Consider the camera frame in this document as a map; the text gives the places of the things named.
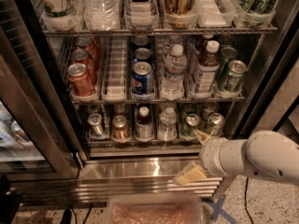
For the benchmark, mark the blue pepsi can front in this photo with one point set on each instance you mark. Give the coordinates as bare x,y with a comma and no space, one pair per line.
142,79

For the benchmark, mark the green can shelf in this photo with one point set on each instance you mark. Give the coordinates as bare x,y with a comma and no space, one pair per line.
189,123
214,125
226,55
232,76

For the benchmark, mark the empty white tray shelf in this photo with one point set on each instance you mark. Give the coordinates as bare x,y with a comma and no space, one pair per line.
215,13
114,83

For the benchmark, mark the red can back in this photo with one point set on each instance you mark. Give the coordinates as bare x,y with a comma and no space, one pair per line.
87,43

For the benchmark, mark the tea bottle bottom shelf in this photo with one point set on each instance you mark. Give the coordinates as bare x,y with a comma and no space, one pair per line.
144,124

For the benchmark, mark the water bottle middle shelf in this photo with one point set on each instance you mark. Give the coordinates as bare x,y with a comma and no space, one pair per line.
175,65

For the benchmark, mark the red can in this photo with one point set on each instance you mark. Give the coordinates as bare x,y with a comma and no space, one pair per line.
87,43
81,80
84,56

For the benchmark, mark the blue pepsi can middle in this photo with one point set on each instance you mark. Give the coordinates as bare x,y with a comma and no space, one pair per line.
142,55

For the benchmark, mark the green can middle shelf front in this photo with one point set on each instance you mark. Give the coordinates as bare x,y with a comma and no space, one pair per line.
232,76

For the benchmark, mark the clear plastic bin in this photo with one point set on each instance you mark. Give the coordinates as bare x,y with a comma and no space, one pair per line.
155,208

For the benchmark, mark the tea bottle middle shelf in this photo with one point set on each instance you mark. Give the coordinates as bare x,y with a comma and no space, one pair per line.
205,69

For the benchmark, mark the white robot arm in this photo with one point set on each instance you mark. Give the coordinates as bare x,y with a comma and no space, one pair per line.
265,155

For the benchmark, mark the green cans top shelf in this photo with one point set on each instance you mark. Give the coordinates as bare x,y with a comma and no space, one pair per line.
253,13

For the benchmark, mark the large water bottle top shelf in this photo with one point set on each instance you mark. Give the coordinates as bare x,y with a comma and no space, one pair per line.
101,15

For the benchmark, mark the red can middle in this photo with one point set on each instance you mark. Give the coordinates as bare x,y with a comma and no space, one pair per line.
84,56

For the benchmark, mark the red can front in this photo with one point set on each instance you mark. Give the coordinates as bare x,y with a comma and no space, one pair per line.
81,80

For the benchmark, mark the tea bottle shelf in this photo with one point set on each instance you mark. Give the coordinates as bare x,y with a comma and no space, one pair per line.
144,124
205,69

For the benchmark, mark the blue pepsi can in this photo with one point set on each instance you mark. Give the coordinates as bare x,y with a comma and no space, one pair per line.
142,79
142,55

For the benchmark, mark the green can bottom shelf left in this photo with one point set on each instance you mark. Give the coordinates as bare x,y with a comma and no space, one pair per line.
189,123

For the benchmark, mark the silver can bottom shelf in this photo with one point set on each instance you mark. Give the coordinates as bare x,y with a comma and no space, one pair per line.
97,128

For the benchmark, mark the clear water bottle bottom shelf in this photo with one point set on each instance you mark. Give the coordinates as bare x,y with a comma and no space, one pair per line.
167,130

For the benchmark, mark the empty white tray middle shelf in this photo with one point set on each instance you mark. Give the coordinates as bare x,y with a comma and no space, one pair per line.
114,83

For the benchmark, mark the white label bottle top shelf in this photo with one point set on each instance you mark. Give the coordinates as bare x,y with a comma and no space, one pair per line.
141,14

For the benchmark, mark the gold can bottom shelf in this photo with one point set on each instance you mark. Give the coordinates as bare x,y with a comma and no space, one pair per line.
120,128

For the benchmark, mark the green can middle shelf back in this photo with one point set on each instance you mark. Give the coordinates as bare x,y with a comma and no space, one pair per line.
226,55

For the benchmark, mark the fridge glass door left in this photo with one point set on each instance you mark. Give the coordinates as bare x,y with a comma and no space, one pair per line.
41,117

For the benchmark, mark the fridge door right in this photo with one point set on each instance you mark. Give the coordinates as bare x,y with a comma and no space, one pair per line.
272,87

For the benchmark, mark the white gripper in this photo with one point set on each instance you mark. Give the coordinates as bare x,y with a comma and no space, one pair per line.
209,155

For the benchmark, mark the green can bottom shelf right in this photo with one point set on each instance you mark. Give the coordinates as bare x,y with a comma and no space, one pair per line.
214,125

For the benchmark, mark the empty white tray top shelf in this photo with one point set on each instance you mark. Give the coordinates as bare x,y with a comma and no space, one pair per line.
215,13

